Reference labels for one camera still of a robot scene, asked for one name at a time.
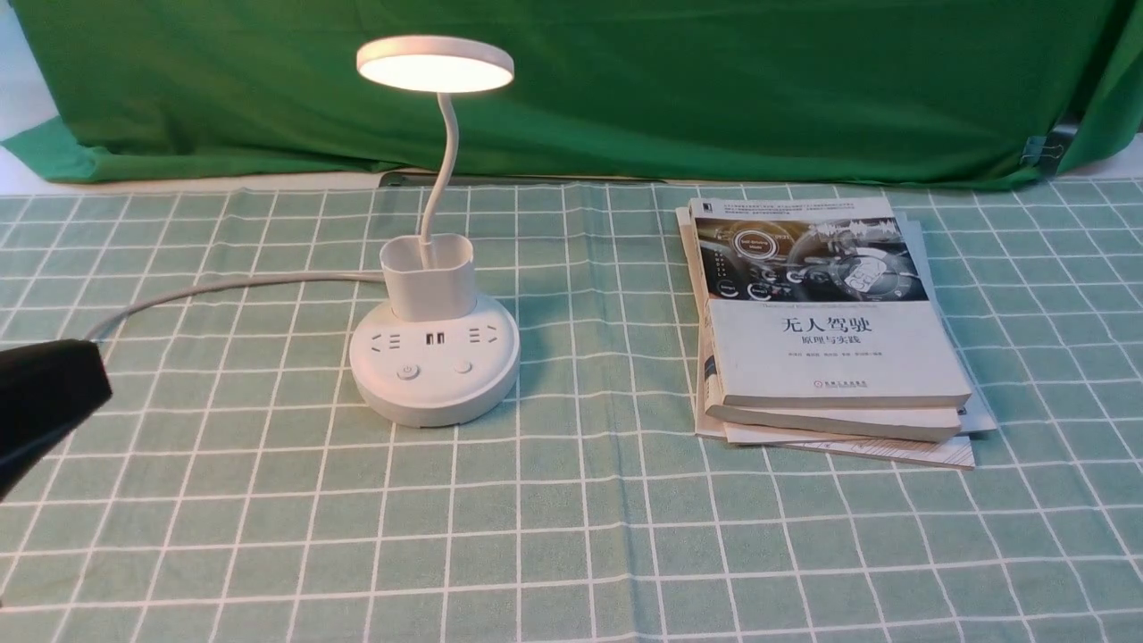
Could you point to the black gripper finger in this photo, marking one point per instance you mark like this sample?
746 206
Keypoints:
47 391

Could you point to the green backdrop cloth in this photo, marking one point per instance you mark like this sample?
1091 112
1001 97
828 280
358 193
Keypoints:
921 93

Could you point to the metal binder clip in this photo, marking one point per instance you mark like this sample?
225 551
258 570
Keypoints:
1045 153

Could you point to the green checked tablecloth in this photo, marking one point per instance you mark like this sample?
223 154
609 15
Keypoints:
237 489

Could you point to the white desk lamp with sockets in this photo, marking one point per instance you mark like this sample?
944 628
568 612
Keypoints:
438 352

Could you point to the top book with car cover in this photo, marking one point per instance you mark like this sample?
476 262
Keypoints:
830 348

